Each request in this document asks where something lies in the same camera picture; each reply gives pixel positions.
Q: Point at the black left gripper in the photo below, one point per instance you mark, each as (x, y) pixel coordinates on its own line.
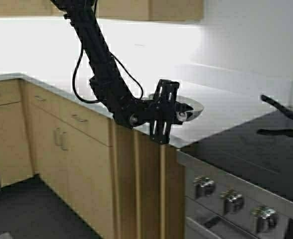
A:
(162, 111)

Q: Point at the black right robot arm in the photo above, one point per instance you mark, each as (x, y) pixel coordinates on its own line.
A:
(284, 110)

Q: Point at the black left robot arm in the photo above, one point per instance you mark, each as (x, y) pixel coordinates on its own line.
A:
(107, 83)

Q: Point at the chrome oven knob left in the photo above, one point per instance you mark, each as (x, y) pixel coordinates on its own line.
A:
(203, 187)

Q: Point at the chrome oven knob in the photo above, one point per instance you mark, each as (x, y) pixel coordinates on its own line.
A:
(264, 219)
(233, 201)
(203, 187)

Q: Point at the wooden base cabinets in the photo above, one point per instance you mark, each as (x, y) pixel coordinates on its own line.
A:
(116, 179)

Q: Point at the stainless steel oven front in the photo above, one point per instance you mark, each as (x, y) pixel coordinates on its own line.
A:
(220, 205)

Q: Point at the black glass cooktop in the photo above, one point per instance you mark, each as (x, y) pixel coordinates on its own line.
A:
(259, 151)

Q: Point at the chrome oven knob middle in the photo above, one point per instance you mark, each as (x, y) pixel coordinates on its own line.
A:
(233, 201)

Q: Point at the chrome oven knob right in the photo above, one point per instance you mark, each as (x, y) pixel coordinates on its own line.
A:
(264, 219)

